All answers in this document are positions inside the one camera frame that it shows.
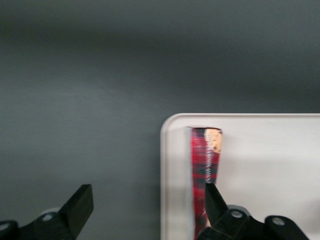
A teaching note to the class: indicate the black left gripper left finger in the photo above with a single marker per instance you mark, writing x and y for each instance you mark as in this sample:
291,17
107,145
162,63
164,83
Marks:
77,207

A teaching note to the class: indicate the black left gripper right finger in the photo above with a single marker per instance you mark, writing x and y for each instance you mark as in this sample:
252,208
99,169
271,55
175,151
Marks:
217,212

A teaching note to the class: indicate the red cookie box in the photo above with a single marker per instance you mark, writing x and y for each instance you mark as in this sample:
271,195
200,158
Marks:
200,160

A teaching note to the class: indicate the cream plastic tray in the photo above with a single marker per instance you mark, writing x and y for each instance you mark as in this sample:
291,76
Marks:
262,155

